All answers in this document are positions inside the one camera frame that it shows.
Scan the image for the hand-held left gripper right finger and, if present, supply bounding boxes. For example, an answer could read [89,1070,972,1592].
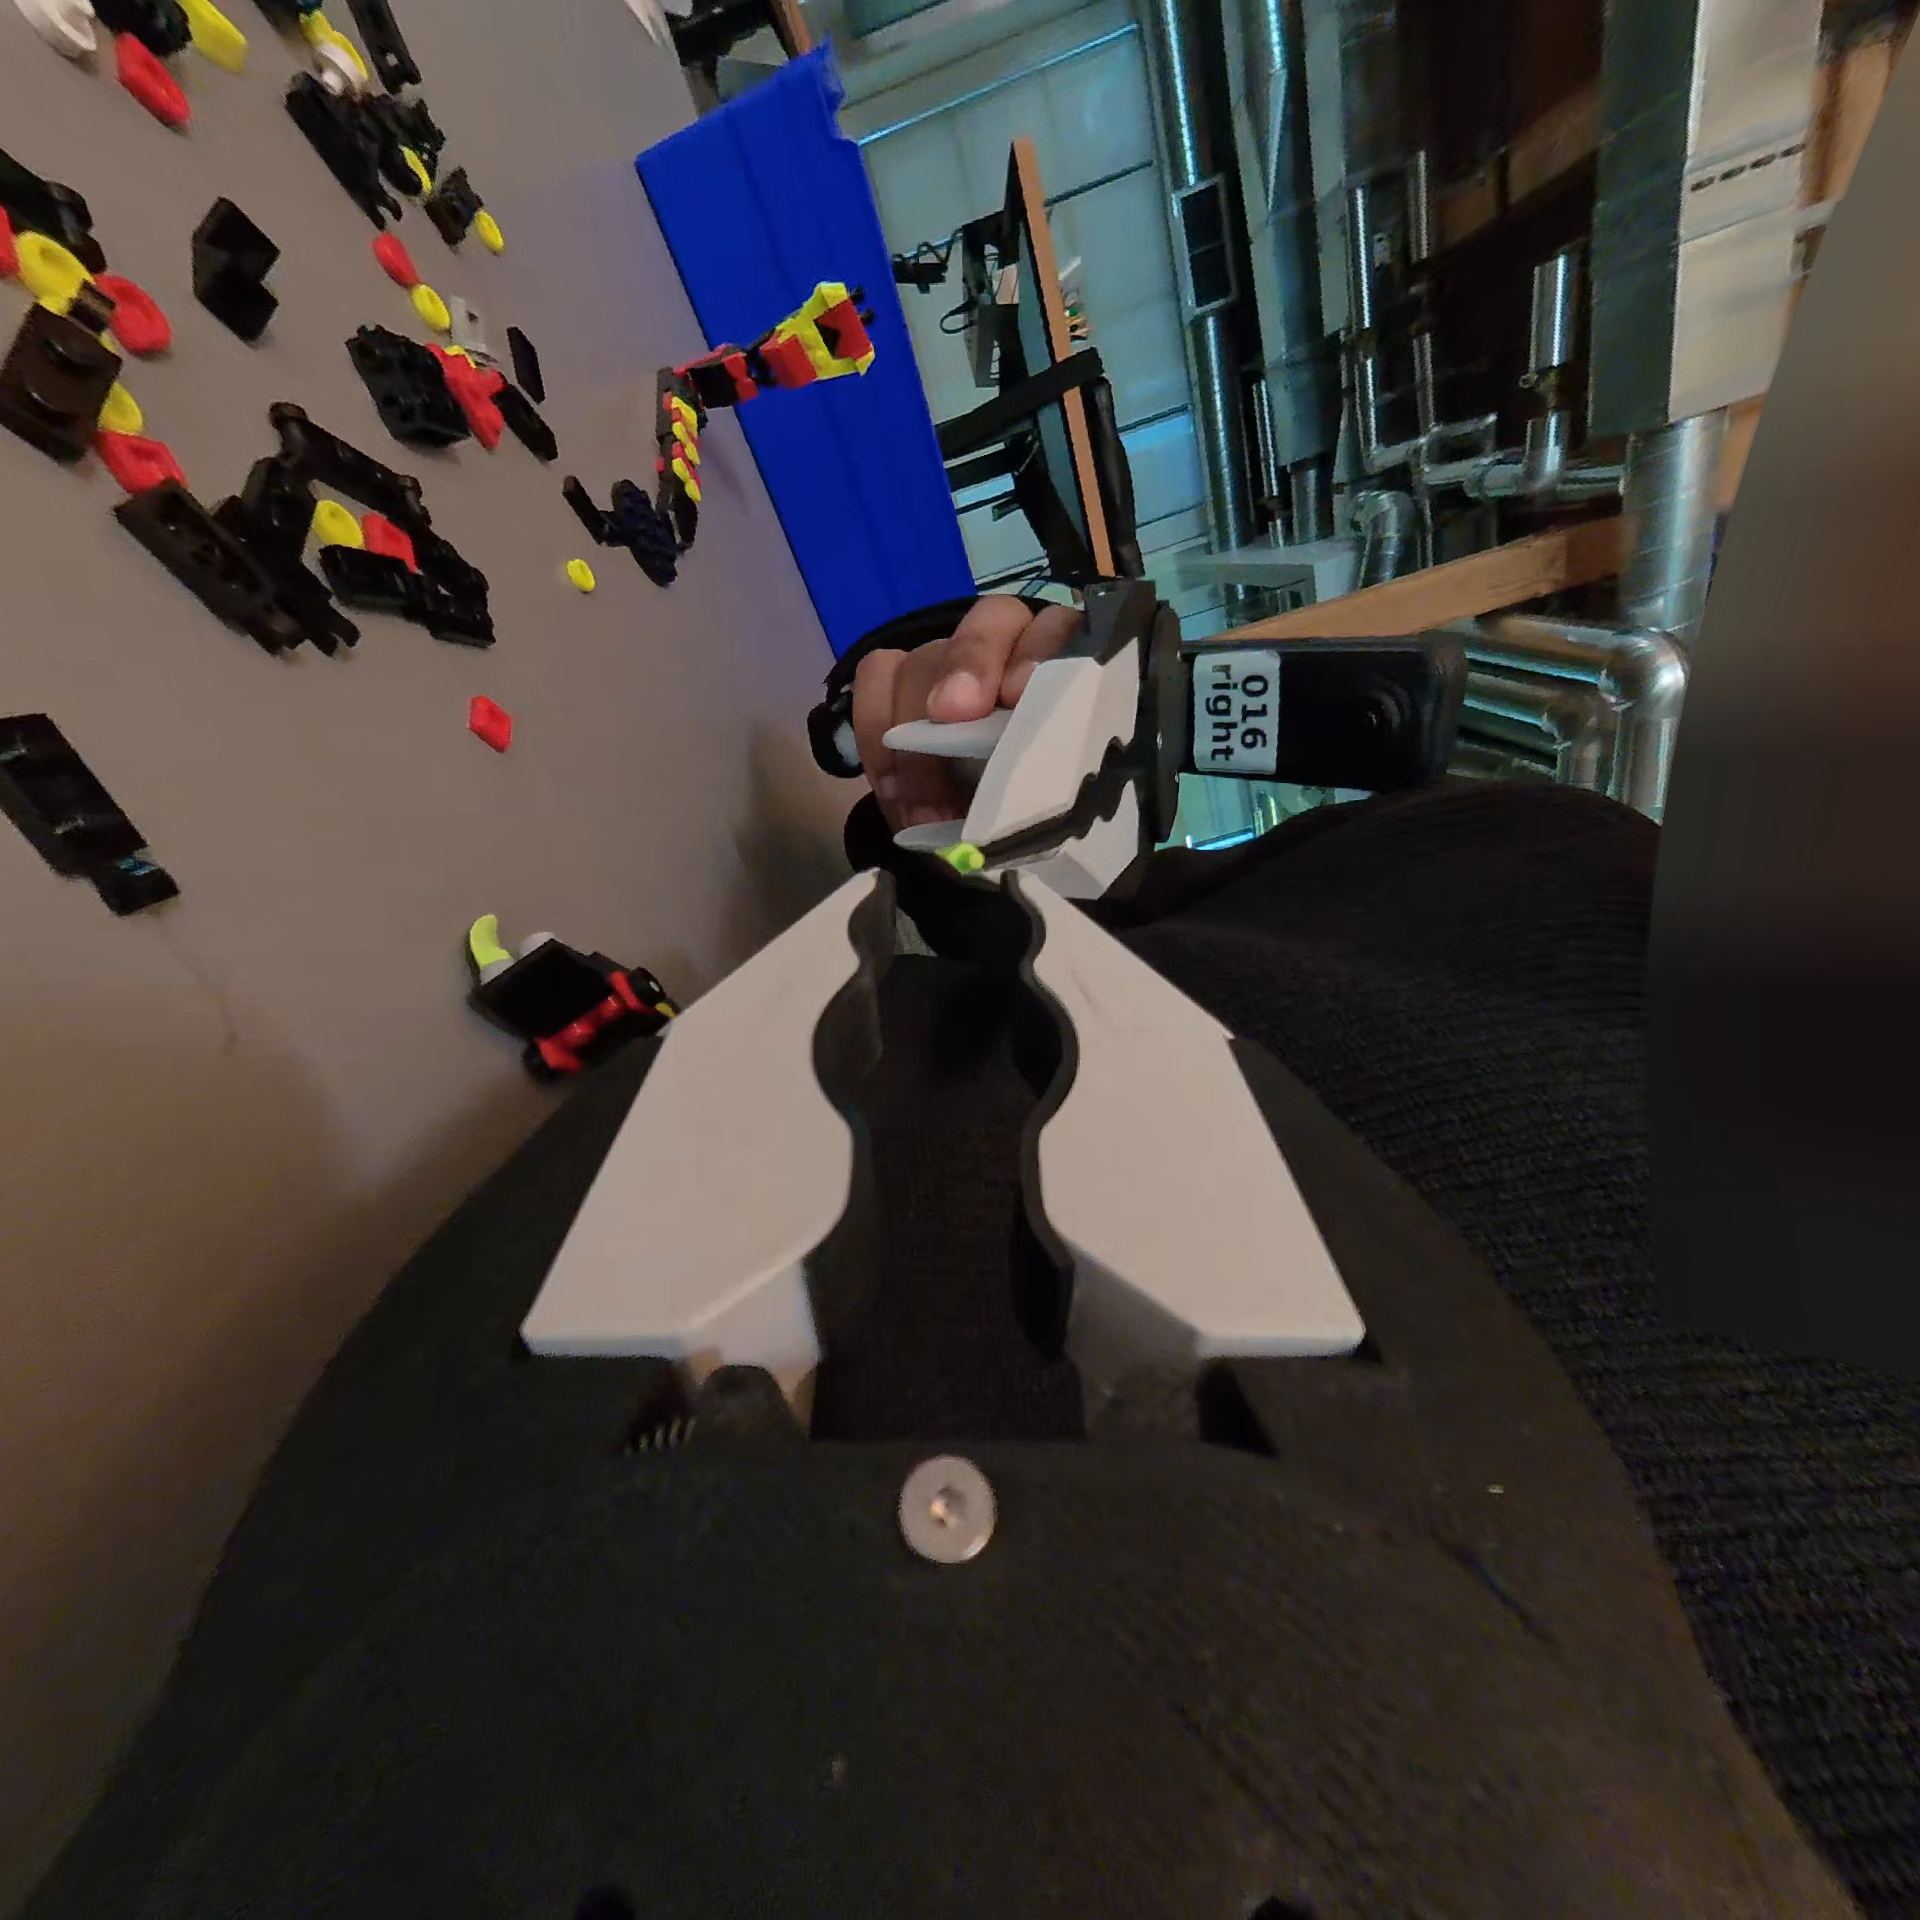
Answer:
[1007,872,1369,1397]

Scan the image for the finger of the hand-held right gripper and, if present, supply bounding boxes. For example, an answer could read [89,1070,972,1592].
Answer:
[983,779,1164,904]
[961,650,1162,858]

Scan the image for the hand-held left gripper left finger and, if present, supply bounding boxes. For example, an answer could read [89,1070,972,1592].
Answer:
[519,866,903,1403]

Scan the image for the black and red lego assembly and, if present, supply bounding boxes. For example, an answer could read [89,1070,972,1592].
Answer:
[470,936,681,1081]

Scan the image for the black and blue lego assembly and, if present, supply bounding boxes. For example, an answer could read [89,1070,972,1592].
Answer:
[564,470,699,590]

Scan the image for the red yellow black lego tail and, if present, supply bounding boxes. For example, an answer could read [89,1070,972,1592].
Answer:
[656,280,880,557]

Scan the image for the scattered lego pieces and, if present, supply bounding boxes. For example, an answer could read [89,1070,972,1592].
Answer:
[0,0,596,920]

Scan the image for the person's right hand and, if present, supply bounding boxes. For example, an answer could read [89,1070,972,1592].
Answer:
[858,595,1080,834]

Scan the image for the wooden beam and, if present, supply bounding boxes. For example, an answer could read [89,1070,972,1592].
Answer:
[1200,510,1636,646]

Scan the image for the silver pipes and ducts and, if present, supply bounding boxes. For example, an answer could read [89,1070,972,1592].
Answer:
[1140,0,1840,818]

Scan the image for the blue plastic bin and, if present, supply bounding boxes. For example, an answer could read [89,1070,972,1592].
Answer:
[638,45,976,663]

